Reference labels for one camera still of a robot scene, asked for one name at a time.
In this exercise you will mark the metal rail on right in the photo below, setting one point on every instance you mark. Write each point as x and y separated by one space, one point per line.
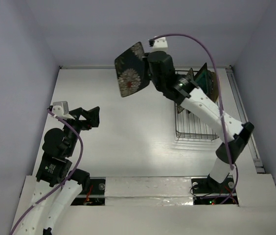
260 169

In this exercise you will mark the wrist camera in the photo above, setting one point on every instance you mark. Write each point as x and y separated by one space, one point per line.
61 109
159 44

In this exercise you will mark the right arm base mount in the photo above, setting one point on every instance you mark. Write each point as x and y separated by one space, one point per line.
207 186

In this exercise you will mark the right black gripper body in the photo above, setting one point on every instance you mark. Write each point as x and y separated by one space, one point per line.
149 65

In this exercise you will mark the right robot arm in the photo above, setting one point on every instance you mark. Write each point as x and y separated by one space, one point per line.
183 90

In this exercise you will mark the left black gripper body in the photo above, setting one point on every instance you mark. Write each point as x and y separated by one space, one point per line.
80 123

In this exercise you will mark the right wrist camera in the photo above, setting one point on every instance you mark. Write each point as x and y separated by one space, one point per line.
159 44

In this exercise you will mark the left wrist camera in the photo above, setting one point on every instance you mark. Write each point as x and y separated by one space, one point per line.
61 109

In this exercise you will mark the dark patterned round plate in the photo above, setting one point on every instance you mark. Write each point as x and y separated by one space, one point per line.
210 83

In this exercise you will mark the wire dish rack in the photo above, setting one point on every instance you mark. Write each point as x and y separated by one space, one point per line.
189 126

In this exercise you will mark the teal square plate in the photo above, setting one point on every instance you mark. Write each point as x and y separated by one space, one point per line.
202 78

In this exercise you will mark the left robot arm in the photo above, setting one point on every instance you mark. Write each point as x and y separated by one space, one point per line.
58 179

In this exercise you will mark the tan round plate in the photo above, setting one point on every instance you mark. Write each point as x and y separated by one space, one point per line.
216 89

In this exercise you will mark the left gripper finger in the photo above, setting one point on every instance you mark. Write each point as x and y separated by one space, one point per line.
93 121
92 112

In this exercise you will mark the black floral square plate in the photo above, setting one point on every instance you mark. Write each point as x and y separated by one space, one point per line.
132 70
188 76

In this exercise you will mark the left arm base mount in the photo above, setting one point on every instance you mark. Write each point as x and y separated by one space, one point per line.
97 187

